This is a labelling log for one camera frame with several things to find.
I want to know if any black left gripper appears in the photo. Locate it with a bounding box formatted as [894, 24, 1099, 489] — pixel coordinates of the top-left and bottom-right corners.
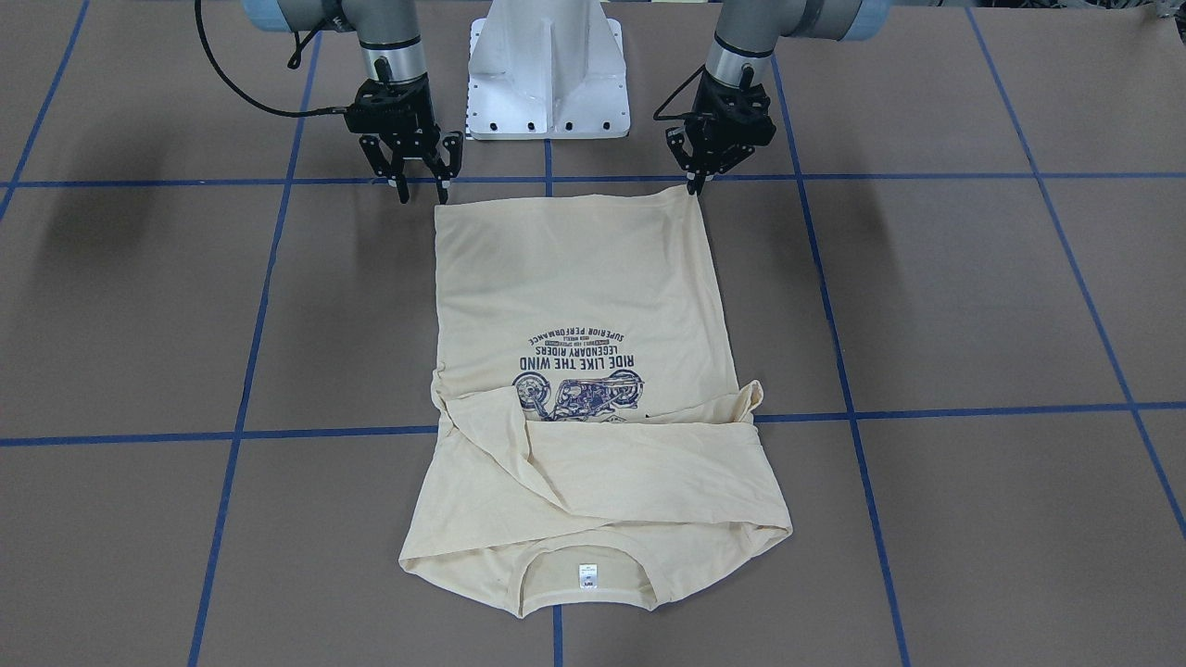
[664, 74, 776, 195]

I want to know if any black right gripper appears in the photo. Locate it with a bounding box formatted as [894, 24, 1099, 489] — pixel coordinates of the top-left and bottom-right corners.
[357, 80, 463, 207]

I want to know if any cream long-sleeve printed shirt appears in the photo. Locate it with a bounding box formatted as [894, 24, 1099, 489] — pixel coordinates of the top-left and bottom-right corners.
[398, 186, 792, 618]

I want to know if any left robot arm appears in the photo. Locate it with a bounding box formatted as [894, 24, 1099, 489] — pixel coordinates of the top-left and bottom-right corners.
[653, 1, 893, 195]

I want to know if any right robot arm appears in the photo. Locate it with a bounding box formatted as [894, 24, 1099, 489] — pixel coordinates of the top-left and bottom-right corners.
[242, 1, 463, 204]

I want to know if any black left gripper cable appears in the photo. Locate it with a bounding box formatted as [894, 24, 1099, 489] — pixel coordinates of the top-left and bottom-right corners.
[653, 65, 710, 123]

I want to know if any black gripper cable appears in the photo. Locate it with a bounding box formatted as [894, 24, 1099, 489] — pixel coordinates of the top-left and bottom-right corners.
[653, 65, 710, 123]
[193, 0, 353, 120]

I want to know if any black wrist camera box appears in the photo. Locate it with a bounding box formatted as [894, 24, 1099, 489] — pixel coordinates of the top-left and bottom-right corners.
[345, 97, 436, 136]

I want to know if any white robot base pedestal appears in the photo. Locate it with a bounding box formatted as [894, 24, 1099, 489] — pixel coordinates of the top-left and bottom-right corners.
[466, 1, 631, 141]

